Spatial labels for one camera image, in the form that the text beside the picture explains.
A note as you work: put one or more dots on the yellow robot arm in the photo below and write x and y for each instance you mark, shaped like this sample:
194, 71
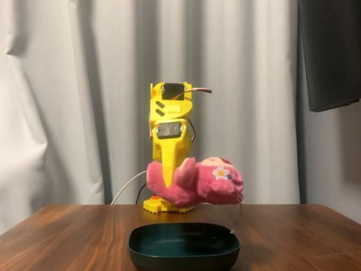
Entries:
172, 108

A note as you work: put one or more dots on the yellow moving gripper finger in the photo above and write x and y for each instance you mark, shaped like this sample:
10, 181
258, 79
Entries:
169, 158

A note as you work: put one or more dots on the pink strawberry bear plush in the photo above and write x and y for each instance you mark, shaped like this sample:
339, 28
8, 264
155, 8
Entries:
208, 183

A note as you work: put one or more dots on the black monitor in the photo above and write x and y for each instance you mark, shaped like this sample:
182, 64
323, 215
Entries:
330, 50

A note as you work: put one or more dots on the grey curtain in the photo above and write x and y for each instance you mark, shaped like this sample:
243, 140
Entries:
70, 98

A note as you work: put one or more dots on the yellow fixed gripper finger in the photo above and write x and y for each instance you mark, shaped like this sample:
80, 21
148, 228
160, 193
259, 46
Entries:
183, 152

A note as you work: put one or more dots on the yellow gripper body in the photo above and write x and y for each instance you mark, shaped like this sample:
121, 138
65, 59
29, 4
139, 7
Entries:
168, 131

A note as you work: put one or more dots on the dark teal square plate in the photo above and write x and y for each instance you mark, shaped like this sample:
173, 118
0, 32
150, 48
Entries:
183, 248

